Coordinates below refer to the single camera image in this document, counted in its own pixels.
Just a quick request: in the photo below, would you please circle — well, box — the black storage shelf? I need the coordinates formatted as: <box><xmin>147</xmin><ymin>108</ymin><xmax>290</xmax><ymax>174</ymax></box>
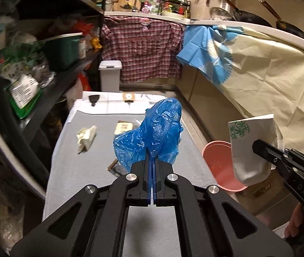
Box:
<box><xmin>0</xmin><ymin>0</ymin><xmax>104</xmax><ymax>198</ymax></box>

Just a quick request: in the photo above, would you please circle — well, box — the cream tissue paper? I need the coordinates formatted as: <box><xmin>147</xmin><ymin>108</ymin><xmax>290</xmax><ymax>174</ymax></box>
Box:
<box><xmin>76</xmin><ymin>125</ymin><xmax>97</xmax><ymax>153</ymax></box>

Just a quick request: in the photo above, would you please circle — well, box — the cream cloth cover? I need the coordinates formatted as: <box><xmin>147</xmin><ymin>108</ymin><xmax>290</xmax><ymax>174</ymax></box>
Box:
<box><xmin>213</xmin><ymin>25</ymin><xmax>304</xmax><ymax>152</ymax></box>

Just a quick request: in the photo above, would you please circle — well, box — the green white food bag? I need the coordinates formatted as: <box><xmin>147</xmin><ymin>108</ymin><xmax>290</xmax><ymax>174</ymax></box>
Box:
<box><xmin>0</xmin><ymin>43</ymin><xmax>44</xmax><ymax>120</ymax></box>

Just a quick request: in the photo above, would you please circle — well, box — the blue plastic bag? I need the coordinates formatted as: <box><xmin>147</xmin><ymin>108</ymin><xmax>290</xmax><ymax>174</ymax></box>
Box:
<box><xmin>113</xmin><ymin>97</ymin><xmax>183</xmax><ymax>171</ymax></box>

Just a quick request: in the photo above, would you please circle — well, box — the person right hand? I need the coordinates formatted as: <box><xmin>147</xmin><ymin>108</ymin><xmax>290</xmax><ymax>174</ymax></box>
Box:
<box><xmin>284</xmin><ymin>203</ymin><xmax>304</xmax><ymax>238</ymax></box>

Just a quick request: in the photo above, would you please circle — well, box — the white paper bag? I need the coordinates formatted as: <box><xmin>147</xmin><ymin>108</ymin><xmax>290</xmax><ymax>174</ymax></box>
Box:
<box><xmin>228</xmin><ymin>114</ymin><xmax>284</xmax><ymax>186</ymax></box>

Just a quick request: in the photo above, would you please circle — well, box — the blue patterned cloth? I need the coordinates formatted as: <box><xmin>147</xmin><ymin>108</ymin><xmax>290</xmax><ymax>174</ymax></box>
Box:
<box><xmin>176</xmin><ymin>25</ymin><xmax>244</xmax><ymax>85</ymax></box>

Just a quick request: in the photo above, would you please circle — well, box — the yellow toy figure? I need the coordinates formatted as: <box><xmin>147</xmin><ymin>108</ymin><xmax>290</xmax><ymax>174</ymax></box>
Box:
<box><xmin>90</xmin><ymin>37</ymin><xmax>103</xmax><ymax>49</ymax></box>

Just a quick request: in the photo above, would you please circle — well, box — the white small trash can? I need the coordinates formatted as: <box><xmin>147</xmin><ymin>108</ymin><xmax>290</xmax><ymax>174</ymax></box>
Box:
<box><xmin>99</xmin><ymin>60</ymin><xmax>122</xmax><ymax>92</ymax></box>

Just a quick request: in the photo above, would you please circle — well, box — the green storage box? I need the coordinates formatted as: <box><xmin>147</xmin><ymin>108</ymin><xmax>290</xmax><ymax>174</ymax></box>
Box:
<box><xmin>42</xmin><ymin>33</ymin><xmax>82</xmax><ymax>72</ymax></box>

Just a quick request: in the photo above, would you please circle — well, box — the white printed table cover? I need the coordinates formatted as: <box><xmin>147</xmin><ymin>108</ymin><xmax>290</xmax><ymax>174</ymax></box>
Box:
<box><xmin>66</xmin><ymin>91</ymin><xmax>166</xmax><ymax>124</ymax></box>

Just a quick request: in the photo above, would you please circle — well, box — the black frying pan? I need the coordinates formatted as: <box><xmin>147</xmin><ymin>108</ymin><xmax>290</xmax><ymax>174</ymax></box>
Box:
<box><xmin>223</xmin><ymin>0</ymin><xmax>272</xmax><ymax>27</ymax></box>

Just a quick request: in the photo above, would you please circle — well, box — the pink plastic bin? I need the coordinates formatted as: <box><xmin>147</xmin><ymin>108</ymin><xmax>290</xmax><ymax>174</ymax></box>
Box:
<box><xmin>202</xmin><ymin>140</ymin><xmax>247</xmax><ymax>193</ymax></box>

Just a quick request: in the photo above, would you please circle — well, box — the black foil pouch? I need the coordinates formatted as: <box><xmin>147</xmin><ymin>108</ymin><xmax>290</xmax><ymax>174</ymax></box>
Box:
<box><xmin>107</xmin><ymin>158</ymin><xmax>128</xmax><ymax>178</ymax></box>

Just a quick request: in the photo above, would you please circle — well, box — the red plaid shirt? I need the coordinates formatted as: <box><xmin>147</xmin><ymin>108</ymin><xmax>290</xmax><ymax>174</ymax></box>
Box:
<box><xmin>101</xmin><ymin>16</ymin><xmax>185</xmax><ymax>84</ymax></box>

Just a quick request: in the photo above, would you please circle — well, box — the black spice rack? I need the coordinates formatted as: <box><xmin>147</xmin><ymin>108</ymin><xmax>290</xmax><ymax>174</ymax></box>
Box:
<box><xmin>157</xmin><ymin>0</ymin><xmax>191</xmax><ymax>19</ymax></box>

